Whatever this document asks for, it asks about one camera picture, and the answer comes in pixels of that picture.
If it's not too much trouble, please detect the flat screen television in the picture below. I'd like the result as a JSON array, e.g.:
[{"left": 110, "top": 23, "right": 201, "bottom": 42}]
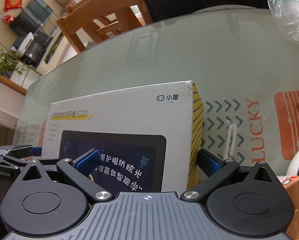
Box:
[{"left": 9, "top": 0, "right": 53, "bottom": 37}]

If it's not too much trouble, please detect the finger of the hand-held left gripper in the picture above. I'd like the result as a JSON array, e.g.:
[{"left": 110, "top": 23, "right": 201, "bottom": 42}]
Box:
[
  {"left": 3, "top": 144, "right": 43, "bottom": 161},
  {"left": 0, "top": 155, "right": 27, "bottom": 179}
]

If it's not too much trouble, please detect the patterned glass-covered desktop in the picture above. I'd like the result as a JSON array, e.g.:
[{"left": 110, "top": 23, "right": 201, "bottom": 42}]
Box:
[{"left": 14, "top": 6, "right": 299, "bottom": 180}]

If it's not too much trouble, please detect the green potted plant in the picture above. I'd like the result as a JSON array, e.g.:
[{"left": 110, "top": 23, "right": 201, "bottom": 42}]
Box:
[{"left": 0, "top": 47, "right": 32, "bottom": 77}]

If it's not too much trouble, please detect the wooden chair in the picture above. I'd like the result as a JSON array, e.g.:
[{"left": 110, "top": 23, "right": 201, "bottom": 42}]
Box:
[{"left": 56, "top": 0, "right": 153, "bottom": 53}]

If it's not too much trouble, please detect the red knot wall ornament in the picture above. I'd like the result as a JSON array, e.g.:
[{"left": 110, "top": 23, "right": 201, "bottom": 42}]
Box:
[{"left": 4, "top": 0, "right": 23, "bottom": 12}]

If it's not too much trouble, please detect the white gift box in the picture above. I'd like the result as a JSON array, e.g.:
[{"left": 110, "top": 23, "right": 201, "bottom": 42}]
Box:
[{"left": 38, "top": 80, "right": 204, "bottom": 192}]

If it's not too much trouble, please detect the clear plastic bag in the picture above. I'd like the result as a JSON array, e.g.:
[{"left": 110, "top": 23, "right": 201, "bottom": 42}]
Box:
[{"left": 267, "top": 0, "right": 299, "bottom": 42}]

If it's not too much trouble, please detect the clear plastic clip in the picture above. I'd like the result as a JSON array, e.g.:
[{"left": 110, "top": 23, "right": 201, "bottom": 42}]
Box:
[{"left": 223, "top": 122, "right": 240, "bottom": 160}]

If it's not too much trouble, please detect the white television cabinet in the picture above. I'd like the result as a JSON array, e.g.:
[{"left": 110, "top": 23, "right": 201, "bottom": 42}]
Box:
[{"left": 37, "top": 27, "right": 72, "bottom": 75}]

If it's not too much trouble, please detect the orange drink carton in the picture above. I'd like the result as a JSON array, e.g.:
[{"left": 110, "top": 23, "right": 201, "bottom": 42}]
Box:
[{"left": 279, "top": 175, "right": 299, "bottom": 230}]

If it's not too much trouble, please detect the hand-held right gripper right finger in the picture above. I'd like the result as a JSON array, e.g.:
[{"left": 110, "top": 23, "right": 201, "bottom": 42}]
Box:
[{"left": 181, "top": 149, "right": 281, "bottom": 202}]

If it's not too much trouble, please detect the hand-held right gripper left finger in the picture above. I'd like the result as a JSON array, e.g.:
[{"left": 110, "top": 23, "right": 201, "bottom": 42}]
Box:
[{"left": 22, "top": 149, "right": 114, "bottom": 202}]

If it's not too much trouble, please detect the black box appliance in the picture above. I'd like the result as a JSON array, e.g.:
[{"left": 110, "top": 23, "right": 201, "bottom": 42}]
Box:
[{"left": 21, "top": 31, "right": 52, "bottom": 67}]

